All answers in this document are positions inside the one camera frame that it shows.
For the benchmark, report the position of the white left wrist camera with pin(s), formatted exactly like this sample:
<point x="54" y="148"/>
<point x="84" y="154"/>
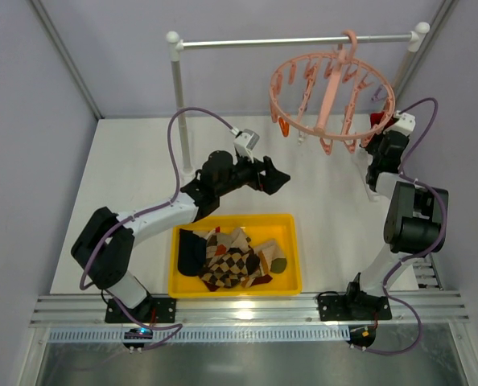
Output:
<point x="244" y="143"/>

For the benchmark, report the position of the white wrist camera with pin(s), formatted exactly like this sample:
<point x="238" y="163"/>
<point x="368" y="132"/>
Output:
<point x="404" y="123"/>
<point x="244" y="143"/>

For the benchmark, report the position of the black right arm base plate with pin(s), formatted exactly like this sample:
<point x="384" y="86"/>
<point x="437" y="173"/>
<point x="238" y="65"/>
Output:
<point x="341" y="308"/>

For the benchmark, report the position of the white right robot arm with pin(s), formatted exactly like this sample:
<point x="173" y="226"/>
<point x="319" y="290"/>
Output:
<point x="414" y="226"/>

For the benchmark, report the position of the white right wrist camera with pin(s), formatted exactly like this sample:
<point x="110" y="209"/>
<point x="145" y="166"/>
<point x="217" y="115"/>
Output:
<point x="404" y="123"/>

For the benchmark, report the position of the navy blue sock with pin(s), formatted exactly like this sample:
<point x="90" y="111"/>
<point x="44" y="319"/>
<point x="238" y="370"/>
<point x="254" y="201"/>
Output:
<point x="192" y="253"/>

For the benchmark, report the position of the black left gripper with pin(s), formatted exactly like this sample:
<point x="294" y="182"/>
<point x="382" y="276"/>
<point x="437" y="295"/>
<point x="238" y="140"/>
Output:
<point x="264" y="175"/>

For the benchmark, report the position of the white metal drying rack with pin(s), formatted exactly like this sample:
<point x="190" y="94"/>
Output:
<point x="291" y="96"/>

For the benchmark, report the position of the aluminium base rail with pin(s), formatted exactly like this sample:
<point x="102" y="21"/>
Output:
<point x="432" y="306"/>

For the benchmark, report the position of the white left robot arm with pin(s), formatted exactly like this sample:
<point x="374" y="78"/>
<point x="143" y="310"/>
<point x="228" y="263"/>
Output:
<point x="104" y="247"/>

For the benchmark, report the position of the beige striped sock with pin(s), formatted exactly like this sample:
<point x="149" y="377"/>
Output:
<point x="271" y="256"/>

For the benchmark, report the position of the orange brown argyle sock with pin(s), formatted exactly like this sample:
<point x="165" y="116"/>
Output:
<point x="220" y="243"/>

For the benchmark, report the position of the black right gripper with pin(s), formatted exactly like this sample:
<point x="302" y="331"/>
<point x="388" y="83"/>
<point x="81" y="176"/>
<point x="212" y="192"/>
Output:
<point x="378" y="136"/>

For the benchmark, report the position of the red sock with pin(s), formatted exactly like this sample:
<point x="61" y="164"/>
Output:
<point x="376" y="118"/>

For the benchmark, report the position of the yellow plastic tray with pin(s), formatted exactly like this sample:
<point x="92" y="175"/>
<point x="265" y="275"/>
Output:
<point x="260" y="228"/>

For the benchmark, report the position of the white slotted cable duct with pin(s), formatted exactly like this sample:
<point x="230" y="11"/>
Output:
<point x="201" y="334"/>

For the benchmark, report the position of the pink round clip hanger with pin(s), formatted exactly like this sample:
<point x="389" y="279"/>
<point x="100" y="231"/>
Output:
<point x="324" y="73"/>

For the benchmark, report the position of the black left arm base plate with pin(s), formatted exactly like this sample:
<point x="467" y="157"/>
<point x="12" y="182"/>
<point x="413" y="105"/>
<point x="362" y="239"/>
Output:
<point x="152" y="310"/>

